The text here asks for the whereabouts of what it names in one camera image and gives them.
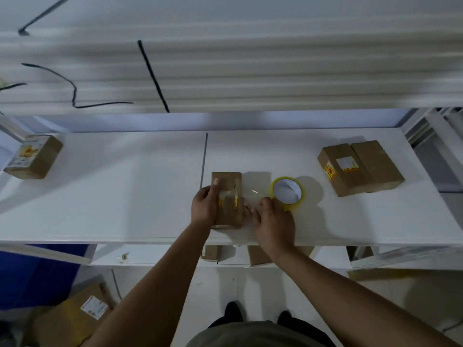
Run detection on person's right hand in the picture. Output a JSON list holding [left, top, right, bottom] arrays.
[[244, 197, 297, 255]]

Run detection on person's left hand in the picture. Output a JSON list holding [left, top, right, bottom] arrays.
[[191, 178, 220, 228]]

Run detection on labelled box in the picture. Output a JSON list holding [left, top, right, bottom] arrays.
[[211, 171, 244, 229]]

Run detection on yellow tape roll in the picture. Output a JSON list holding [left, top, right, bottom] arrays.
[[269, 176, 305, 211]]

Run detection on cardboard box with white label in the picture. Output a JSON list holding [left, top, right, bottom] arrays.
[[317, 143, 375, 198]]

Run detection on white metal shelving rack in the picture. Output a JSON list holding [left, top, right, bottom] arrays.
[[0, 0, 463, 270]]

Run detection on plain brown cardboard box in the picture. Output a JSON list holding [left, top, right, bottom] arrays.
[[351, 140, 406, 193]]

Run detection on cardboard box with printed label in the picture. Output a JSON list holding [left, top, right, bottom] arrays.
[[3, 134, 64, 180]]

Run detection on person's right forearm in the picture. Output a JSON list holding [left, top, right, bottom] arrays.
[[269, 245, 460, 347]]

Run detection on person's left forearm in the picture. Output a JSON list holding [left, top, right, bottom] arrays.
[[81, 222, 212, 347]]

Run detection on person's black left shoe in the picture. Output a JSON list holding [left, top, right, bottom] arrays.
[[224, 301, 244, 322]]

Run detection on person's olive shirt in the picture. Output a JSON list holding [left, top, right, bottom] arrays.
[[186, 320, 326, 347]]

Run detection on person's dark trousers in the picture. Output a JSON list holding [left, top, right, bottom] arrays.
[[208, 314, 337, 347]]

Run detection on floor cardboard parcel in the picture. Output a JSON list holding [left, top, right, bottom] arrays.
[[30, 281, 113, 347]]

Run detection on blue plastic crate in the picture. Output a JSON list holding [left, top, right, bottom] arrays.
[[0, 244, 89, 311]]

